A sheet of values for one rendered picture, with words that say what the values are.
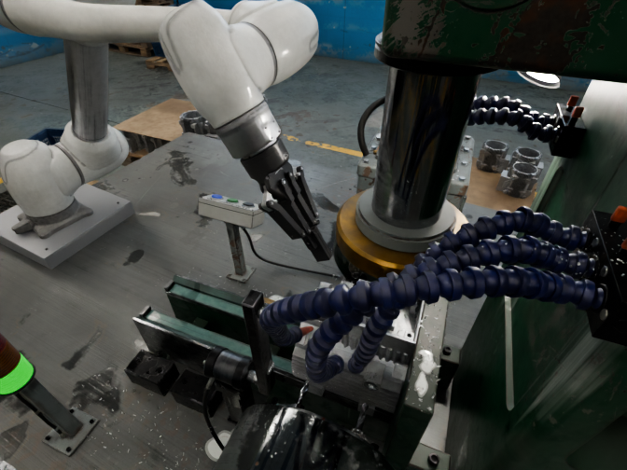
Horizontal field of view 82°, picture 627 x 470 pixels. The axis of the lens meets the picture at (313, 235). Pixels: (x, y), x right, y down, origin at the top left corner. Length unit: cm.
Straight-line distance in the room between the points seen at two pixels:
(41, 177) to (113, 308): 48
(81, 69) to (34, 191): 44
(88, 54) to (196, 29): 64
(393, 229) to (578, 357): 21
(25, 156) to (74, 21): 66
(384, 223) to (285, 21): 36
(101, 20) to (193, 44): 28
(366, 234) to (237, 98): 26
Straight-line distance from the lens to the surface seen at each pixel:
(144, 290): 121
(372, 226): 45
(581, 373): 40
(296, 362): 69
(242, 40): 58
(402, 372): 64
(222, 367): 70
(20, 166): 140
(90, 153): 142
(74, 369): 112
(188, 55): 55
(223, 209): 99
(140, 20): 78
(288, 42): 63
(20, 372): 82
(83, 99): 128
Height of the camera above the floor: 163
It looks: 41 degrees down
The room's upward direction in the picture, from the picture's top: straight up
